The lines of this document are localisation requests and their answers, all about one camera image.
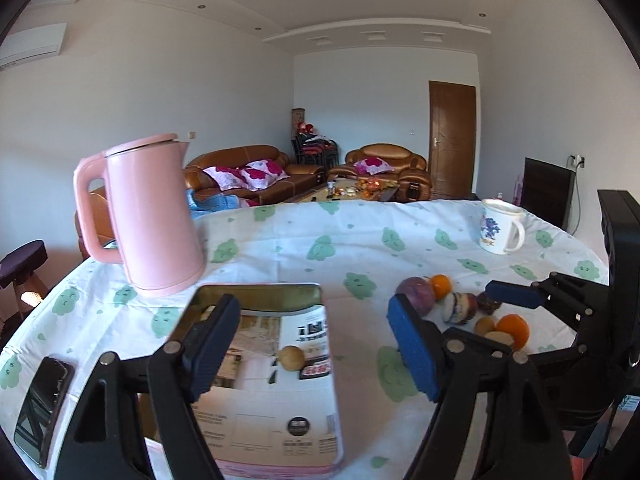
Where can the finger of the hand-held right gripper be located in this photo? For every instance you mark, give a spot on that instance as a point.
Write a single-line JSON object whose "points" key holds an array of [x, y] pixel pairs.
{"points": [[575, 375], [515, 294]]}

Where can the black smartphone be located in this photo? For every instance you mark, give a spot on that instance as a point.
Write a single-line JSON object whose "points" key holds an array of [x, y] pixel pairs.
{"points": [[42, 410]]}

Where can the brown leather armchair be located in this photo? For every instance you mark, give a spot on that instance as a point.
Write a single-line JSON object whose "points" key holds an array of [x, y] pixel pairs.
{"points": [[400, 157], [97, 230]]}

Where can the white air conditioner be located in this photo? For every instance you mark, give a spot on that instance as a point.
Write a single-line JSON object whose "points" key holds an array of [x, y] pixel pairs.
{"points": [[35, 45]]}

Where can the cluttered coffee table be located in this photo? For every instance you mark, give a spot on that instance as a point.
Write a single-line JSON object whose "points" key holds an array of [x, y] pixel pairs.
{"points": [[350, 192]]}

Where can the white green-patterned tablecloth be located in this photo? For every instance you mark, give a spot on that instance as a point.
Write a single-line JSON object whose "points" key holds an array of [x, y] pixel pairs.
{"points": [[325, 270]]}

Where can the tall brown floor vase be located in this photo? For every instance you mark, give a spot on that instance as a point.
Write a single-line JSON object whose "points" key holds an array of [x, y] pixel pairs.
{"points": [[298, 120]]}

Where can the brown kiwi fruit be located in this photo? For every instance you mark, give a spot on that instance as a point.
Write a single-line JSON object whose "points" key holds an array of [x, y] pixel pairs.
{"points": [[484, 326]]}

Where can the wall socket with plug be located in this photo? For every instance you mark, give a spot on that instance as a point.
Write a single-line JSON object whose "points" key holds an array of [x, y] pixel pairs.
{"points": [[578, 161]]}

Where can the round purple fruit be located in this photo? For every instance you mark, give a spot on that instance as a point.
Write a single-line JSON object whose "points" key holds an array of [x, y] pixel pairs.
{"points": [[417, 295]]}

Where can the large orange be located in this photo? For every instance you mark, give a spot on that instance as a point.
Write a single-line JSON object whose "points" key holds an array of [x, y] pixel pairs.
{"points": [[515, 329]]}

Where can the long brown leather sofa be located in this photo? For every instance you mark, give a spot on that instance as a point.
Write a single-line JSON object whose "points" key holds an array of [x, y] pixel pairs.
{"points": [[295, 177]]}

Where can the pink metal tin box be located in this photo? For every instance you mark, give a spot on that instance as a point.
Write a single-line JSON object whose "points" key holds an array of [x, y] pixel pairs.
{"points": [[280, 410]]}

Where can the brown wooden door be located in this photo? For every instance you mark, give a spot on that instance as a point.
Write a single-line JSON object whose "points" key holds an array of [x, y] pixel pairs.
{"points": [[452, 140]]}

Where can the small tan round fruit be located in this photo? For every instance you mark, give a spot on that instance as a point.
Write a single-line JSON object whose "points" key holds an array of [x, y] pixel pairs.
{"points": [[292, 358]]}

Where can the pink electric kettle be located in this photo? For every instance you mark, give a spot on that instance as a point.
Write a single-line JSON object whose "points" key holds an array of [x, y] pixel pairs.
{"points": [[150, 220]]}

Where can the black television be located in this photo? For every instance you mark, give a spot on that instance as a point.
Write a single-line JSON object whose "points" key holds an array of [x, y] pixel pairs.
{"points": [[547, 190]]}

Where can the blue clothing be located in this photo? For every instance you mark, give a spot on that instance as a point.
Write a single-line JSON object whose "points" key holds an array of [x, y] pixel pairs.
{"points": [[220, 202]]}

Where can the tan oval fruit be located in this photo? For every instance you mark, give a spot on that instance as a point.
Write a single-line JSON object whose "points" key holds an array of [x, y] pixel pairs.
{"points": [[500, 338]]}

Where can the dark brown wrinkled fruit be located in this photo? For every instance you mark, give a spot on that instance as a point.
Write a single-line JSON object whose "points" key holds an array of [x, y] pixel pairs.
{"points": [[487, 304]]}

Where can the dark cushioned wooden stool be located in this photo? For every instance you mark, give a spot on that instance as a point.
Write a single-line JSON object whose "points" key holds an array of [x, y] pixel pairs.
{"points": [[22, 260]]}

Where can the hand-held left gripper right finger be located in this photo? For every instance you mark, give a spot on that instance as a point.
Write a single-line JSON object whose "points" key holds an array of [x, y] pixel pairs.
{"points": [[410, 340]]}

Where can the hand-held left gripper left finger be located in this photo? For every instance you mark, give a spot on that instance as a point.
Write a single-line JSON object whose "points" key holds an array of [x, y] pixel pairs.
{"points": [[215, 355]]}

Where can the red plush toy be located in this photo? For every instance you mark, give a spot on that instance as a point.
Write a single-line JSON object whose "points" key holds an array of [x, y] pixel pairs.
{"points": [[305, 126]]}

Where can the stacked black chairs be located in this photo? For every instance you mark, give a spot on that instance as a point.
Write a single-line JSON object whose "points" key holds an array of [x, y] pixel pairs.
{"points": [[315, 152]]}

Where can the small orange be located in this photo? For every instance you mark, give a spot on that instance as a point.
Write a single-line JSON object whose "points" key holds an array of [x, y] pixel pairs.
{"points": [[441, 286]]}

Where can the white printed mug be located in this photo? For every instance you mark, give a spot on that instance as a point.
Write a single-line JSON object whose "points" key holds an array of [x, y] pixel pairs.
{"points": [[495, 230]]}

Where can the pink flowered pillow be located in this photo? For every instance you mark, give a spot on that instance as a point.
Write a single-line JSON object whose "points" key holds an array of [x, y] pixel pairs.
{"points": [[372, 165], [265, 174], [222, 178]]}

